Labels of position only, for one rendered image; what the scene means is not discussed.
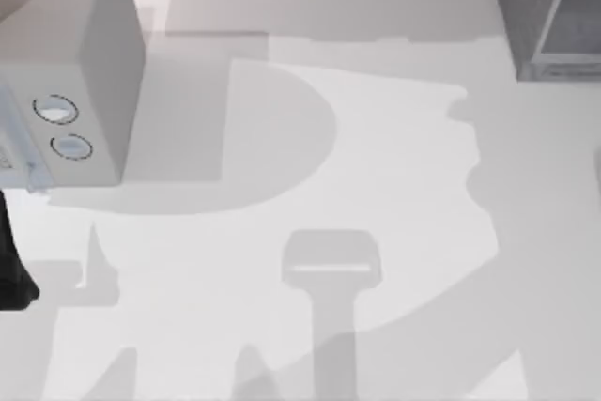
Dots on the smaller microwave knob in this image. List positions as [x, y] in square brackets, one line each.
[72, 146]

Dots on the pale microwave oven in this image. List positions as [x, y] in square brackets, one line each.
[89, 44]

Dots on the larger microwave knob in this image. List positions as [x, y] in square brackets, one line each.
[55, 110]

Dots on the grey cabinet with dark inside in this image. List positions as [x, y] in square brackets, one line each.
[526, 6]

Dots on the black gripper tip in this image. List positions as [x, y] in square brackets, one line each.
[11, 274]

